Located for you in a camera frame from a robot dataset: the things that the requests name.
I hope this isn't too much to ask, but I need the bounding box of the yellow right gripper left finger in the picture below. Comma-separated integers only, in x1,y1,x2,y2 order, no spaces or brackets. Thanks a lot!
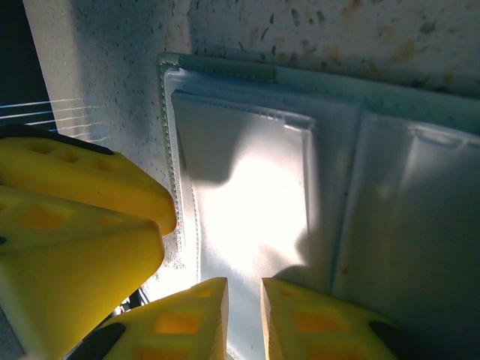
67,276,230,360

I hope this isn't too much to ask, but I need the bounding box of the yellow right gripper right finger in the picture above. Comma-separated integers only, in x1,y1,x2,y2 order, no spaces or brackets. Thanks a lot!
259,276,410,360

